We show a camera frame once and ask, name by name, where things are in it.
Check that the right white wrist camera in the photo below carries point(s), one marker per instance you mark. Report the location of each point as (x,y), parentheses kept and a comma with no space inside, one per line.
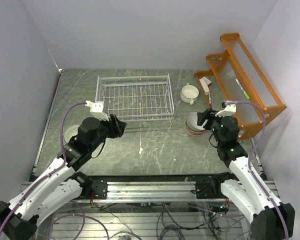
(229,109)

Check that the orange wooden shelf rack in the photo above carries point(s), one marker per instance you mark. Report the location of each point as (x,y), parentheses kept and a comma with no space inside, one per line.
(236,62)

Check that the aluminium mounting rail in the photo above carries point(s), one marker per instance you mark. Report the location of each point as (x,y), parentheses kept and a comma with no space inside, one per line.
(115,192)

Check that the white wire dish rack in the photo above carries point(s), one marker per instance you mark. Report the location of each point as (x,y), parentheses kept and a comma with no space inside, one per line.
(137,98)

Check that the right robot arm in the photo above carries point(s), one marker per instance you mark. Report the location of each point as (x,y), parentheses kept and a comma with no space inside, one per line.
(268,216)

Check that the beige patterned bowl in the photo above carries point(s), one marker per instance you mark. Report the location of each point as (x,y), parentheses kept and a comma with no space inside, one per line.
(194,133)

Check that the green patterned bowl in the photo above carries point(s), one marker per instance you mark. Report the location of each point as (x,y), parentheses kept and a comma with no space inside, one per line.
(70,132)

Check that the grey blue bowl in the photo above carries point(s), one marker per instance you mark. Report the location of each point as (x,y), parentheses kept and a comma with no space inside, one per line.
(192,122)

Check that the white handled bowl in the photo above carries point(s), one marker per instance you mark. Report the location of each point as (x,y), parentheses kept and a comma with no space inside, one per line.
(189,94)

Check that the white red small box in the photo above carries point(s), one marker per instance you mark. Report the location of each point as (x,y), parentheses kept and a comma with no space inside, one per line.
(205,83)

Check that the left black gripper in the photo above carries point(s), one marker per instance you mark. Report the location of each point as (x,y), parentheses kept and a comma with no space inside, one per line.
(114,131)

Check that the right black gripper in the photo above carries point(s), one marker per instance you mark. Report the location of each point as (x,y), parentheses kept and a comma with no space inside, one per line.
(202,116)

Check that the marker pen on shelf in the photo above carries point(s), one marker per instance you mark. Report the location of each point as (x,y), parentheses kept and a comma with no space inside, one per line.
(242,89)

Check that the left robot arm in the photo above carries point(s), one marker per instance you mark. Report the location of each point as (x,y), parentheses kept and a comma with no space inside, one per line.
(60,183)

